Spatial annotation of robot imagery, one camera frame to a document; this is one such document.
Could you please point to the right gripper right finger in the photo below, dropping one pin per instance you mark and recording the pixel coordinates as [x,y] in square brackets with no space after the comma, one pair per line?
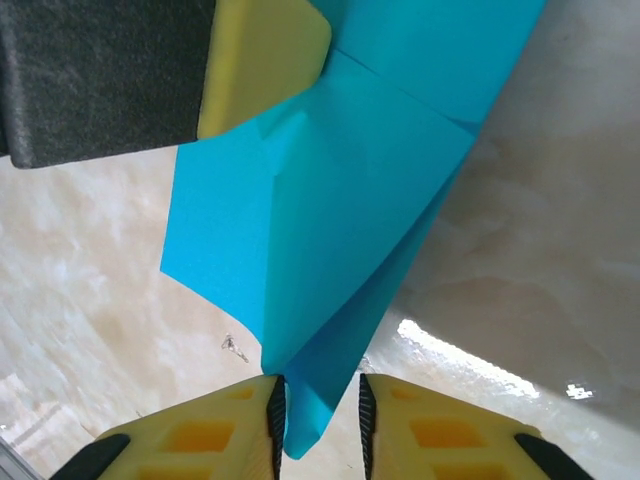
[440,440]

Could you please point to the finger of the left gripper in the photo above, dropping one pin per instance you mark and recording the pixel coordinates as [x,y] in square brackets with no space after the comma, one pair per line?
[150,65]

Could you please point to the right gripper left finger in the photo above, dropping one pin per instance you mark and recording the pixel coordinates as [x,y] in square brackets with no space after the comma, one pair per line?
[210,440]

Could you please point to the teal cloth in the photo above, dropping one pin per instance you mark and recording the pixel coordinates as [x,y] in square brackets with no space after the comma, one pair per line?
[350,200]

